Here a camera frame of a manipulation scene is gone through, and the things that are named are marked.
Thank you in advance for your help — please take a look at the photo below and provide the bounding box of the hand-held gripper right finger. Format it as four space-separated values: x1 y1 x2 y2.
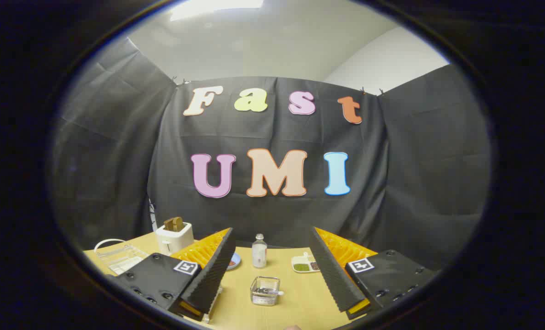
309 226 439 320

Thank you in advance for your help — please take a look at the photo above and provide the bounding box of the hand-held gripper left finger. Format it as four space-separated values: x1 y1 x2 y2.
109 227 237 322

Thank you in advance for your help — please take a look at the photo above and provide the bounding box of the clear square basket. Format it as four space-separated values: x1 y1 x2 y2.
250 276 281 306

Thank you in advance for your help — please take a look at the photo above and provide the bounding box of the white divided dish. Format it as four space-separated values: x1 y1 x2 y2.
292 252 321 274

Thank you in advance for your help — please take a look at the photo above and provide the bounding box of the white toaster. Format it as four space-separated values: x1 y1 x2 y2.
155 222 194 255

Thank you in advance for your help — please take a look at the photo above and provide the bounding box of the clear bottle with white cap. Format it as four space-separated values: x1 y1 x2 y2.
252 233 268 269

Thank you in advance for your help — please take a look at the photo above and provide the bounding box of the black backdrop cloth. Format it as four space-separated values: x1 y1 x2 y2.
50 39 492 271

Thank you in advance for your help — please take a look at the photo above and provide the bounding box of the wire tray with white handle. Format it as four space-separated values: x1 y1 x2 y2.
94 238 150 275

